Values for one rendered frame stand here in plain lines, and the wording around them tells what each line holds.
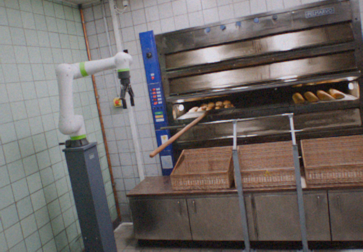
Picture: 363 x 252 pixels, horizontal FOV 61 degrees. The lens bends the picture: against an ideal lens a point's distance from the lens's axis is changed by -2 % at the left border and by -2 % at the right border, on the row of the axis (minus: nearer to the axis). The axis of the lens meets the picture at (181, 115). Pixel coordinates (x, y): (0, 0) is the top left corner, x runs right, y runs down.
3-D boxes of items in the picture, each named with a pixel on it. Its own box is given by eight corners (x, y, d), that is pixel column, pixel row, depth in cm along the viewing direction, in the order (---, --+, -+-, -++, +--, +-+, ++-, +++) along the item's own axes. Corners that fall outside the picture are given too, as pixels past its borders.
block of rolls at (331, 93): (291, 98, 366) (291, 93, 365) (335, 92, 351) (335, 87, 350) (294, 104, 309) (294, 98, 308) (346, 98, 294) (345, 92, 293)
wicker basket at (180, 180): (186, 173, 338) (182, 148, 335) (238, 171, 320) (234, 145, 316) (171, 191, 293) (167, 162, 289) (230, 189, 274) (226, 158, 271)
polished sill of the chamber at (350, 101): (176, 123, 340) (175, 119, 339) (358, 102, 284) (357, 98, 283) (174, 123, 334) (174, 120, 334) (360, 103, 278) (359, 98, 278)
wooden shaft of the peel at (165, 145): (153, 158, 183) (152, 153, 183) (148, 158, 184) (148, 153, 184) (209, 112, 345) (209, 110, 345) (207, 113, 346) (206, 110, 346)
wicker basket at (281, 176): (240, 171, 319) (236, 145, 316) (297, 167, 302) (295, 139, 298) (234, 189, 273) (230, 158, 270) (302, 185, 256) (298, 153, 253)
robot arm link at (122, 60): (111, 52, 222) (126, 50, 221) (115, 53, 234) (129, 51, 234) (114, 72, 224) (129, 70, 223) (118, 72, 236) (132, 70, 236)
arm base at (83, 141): (55, 149, 250) (54, 142, 249) (67, 145, 264) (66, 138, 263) (81, 147, 241) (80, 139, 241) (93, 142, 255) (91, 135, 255)
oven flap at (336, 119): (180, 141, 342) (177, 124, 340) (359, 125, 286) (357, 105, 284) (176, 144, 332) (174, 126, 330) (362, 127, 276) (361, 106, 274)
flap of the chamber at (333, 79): (166, 101, 317) (173, 103, 336) (361, 75, 261) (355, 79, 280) (166, 99, 317) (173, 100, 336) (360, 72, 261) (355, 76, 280)
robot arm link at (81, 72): (64, 80, 238) (60, 65, 237) (70, 80, 251) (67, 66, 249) (86, 75, 237) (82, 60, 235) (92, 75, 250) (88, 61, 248)
